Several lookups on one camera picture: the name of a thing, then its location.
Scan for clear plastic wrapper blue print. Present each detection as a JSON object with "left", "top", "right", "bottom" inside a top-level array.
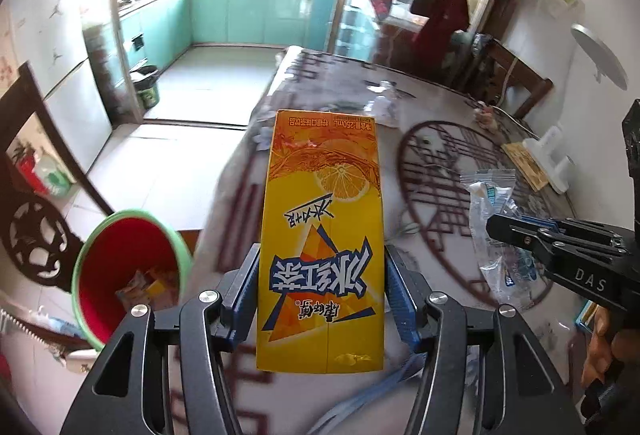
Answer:
[{"left": 460, "top": 169, "right": 544, "bottom": 309}]

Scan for yellow iced tea carton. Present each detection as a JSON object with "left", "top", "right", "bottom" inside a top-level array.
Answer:
[{"left": 256, "top": 110, "right": 384, "bottom": 374}]

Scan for red green trash bin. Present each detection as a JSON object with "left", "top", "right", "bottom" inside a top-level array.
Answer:
[{"left": 70, "top": 210, "right": 193, "bottom": 351}]

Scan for crumpled tissue trash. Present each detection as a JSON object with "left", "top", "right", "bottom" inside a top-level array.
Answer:
[{"left": 474, "top": 102, "right": 499, "bottom": 134}]

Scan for small dark kitchen bin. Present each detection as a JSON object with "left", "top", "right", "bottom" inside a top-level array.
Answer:
[{"left": 130, "top": 65, "right": 160, "bottom": 110}]

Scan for teal kitchen cabinets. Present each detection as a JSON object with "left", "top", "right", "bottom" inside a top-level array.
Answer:
[{"left": 119, "top": 0, "right": 337, "bottom": 70}]

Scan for person's right hand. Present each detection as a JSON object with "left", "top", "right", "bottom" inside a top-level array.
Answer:
[{"left": 582, "top": 306, "right": 640, "bottom": 389}]

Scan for blue yellow box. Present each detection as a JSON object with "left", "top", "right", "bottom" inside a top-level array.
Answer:
[{"left": 575, "top": 301, "right": 598, "bottom": 334}]

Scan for white plastic holder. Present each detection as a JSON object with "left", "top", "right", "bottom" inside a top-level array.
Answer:
[{"left": 522, "top": 124, "right": 575, "bottom": 195}]

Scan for carved dark wooden chair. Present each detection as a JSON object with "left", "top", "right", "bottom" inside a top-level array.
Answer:
[{"left": 1, "top": 64, "right": 114, "bottom": 292}]

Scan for hanging red clothes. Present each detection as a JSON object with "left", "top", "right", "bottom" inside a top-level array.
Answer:
[{"left": 413, "top": 0, "right": 470, "bottom": 69}]

